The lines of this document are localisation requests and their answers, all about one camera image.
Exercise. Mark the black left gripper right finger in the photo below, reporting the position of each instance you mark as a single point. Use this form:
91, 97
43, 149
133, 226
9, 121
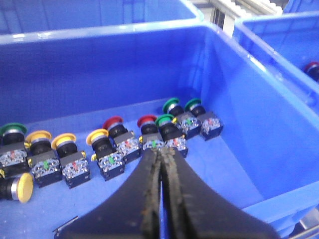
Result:
195, 211

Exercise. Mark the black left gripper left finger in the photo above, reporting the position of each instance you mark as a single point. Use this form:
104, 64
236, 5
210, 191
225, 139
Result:
132, 212

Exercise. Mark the red mushroom push button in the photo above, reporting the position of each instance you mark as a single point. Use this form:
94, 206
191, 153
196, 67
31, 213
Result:
312, 70

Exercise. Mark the red push button left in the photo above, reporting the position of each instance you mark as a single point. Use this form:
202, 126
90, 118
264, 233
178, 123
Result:
125, 140

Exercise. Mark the green push button centre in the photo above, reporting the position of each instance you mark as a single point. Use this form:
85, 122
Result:
171, 134

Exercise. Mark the green push button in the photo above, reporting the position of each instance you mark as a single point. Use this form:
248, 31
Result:
184, 120
13, 150
171, 134
211, 124

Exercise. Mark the red push button centre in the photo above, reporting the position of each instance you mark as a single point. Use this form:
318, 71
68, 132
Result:
150, 135

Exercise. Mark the green push button rear left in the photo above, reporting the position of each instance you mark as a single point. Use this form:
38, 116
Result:
184, 120

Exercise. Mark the left blue plastic crate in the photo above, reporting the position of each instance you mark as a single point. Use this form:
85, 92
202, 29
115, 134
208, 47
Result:
266, 160

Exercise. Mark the blue plastic crate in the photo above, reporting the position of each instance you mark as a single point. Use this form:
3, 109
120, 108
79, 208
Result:
266, 160
285, 45

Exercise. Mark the green push button rear right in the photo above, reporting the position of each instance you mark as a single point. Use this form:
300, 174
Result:
211, 124

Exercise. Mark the yellow push button lying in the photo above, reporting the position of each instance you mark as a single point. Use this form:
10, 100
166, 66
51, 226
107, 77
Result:
17, 188

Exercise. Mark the green push button far left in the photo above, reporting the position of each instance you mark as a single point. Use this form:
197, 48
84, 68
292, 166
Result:
13, 150

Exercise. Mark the right blue plastic crate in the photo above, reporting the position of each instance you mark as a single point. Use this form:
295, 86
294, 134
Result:
285, 45

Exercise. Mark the rear left blue crate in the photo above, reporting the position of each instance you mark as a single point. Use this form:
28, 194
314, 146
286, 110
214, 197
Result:
20, 16

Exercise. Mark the aluminium conveyor frame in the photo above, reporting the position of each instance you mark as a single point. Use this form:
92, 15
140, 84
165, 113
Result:
224, 12

